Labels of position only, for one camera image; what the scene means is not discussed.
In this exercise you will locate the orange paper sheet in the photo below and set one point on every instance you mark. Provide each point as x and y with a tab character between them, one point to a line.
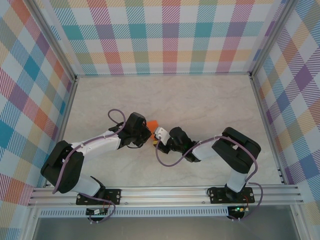
152	124

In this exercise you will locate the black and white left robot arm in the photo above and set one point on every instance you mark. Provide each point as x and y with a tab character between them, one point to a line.
62	167

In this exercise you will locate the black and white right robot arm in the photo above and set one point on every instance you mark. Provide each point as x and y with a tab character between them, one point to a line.
240	152

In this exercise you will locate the grey metal panel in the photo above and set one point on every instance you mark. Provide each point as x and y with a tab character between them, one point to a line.
162	228

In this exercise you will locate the circuit board with white connector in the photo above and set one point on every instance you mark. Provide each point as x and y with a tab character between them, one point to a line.
96	212

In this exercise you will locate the circuit board with green light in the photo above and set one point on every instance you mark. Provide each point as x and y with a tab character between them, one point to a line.
238	209

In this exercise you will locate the aluminium mounting rail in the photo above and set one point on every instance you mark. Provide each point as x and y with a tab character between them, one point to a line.
162	196

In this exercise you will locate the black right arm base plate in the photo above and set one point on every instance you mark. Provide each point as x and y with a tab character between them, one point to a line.
215	196

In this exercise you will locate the aluminium frame bar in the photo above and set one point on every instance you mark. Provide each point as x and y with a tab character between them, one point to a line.
162	74

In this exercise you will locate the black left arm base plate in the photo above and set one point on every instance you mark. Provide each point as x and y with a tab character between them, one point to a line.
115	196

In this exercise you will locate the aluminium side rail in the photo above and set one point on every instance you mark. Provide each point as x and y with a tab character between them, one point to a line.
61	132
267	130

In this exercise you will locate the aluminium frame post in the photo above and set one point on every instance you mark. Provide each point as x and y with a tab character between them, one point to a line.
53	40
271	37

